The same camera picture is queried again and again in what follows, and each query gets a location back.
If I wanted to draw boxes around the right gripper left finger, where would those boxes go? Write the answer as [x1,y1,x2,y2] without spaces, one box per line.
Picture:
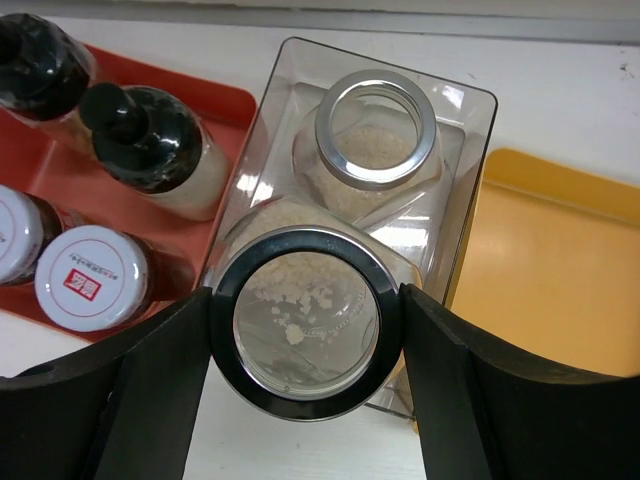
[1,287,211,479]

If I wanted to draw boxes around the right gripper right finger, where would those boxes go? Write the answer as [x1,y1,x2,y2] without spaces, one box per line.
[400,285,639,479]

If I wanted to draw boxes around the white-lid beige spice jar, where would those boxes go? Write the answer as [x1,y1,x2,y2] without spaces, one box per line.
[33,223,166,335]

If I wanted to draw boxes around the round glass jar metal lid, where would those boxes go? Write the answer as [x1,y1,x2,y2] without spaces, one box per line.
[202,195,421,421]

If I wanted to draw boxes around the white-lid dark spice jar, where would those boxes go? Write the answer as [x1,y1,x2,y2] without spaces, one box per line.
[1,185,62,286]

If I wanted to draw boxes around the white powder bottle black cap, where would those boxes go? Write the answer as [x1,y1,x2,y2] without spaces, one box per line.
[79,83,231,222]

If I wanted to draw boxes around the square glass jar beige grains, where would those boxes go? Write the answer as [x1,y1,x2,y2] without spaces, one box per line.
[292,69,446,221]

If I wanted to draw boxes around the brown spice bottle black cap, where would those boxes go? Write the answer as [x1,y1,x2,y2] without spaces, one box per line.
[1,13,102,155]

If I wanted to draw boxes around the yellow plastic tray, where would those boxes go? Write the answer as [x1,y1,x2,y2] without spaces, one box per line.
[445,148,639,377]

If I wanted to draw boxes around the orange-red plastic tray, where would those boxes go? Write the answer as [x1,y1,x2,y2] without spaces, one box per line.
[1,47,257,317]

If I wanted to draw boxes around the clear plastic tray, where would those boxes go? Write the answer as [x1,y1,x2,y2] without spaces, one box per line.
[199,35,499,421]

